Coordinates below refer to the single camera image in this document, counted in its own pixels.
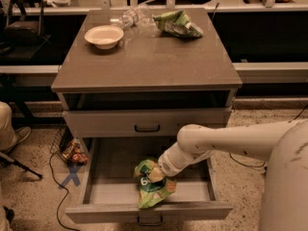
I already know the black tripod leg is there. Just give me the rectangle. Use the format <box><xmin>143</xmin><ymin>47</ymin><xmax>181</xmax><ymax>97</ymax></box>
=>
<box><xmin>0</xmin><ymin>152</ymin><xmax>43</xmax><ymax>179</ymax></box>

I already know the black floor cable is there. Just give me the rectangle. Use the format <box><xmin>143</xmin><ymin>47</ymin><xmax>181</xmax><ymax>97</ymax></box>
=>
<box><xmin>48</xmin><ymin>151</ymin><xmax>81</xmax><ymax>231</ymax></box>

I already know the wire basket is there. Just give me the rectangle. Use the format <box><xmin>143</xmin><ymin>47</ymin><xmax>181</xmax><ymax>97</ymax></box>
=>
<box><xmin>50</xmin><ymin>124</ymin><xmax>73</xmax><ymax>161</ymax></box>

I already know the black chair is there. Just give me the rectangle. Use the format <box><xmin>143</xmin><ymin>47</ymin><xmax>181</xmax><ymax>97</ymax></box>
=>
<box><xmin>4</xmin><ymin>0</ymin><xmax>45</xmax><ymax>46</ymax></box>

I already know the white paper bowl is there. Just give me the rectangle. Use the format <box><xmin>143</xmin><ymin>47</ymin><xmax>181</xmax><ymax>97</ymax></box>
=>
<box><xmin>85</xmin><ymin>25</ymin><xmax>124</xmax><ymax>50</ymax></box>

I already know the person's leg and shoe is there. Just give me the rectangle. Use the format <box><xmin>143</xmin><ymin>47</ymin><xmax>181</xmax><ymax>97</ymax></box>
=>
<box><xmin>0</xmin><ymin>102</ymin><xmax>31</xmax><ymax>153</ymax></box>

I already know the clear plastic water bottle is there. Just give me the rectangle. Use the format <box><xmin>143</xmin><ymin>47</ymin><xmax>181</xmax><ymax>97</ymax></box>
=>
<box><xmin>112</xmin><ymin>3</ymin><xmax>151</xmax><ymax>30</ymax></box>

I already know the grey drawer cabinet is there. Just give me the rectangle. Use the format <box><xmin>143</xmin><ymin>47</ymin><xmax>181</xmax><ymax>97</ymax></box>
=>
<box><xmin>51</xmin><ymin>7</ymin><xmax>244</xmax><ymax>159</ymax></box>

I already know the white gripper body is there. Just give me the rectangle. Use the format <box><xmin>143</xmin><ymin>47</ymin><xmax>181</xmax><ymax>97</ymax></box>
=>
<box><xmin>158</xmin><ymin>142</ymin><xmax>214</xmax><ymax>177</ymax></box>

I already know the open grey middle drawer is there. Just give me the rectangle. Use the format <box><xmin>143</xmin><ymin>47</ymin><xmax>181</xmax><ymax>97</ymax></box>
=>
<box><xmin>65</xmin><ymin>137</ymin><xmax>232</xmax><ymax>226</ymax></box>

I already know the green rice chip bag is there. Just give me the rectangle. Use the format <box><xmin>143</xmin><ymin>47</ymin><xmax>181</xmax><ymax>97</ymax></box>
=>
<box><xmin>134</xmin><ymin>159</ymin><xmax>177</xmax><ymax>209</ymax></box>

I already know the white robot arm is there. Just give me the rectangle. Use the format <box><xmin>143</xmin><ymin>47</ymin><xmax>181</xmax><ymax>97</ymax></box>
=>
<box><xmin>149</xmin><ymin>119</ymin><xmax>308</xmax><ymax>231</ymax></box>

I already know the closed grey upper drawer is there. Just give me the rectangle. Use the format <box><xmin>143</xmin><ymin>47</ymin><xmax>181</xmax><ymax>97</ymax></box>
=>
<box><xmin>64</xmin><ymin>108</ymin><xmax>231</xmax><ymax>139</ymax></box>

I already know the blue tape cross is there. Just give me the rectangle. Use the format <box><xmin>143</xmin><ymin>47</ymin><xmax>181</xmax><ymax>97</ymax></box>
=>
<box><xmin>60</xmin><ymin>165</ymin><xmax>81</xmax><ymax>188</ymax></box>

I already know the snack bag on floor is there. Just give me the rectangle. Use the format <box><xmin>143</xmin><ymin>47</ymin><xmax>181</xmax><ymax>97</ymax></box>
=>
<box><xmin>62</xmin><ymin>139</ymin><xmax>89</xmax><ymax>164</ymax></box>

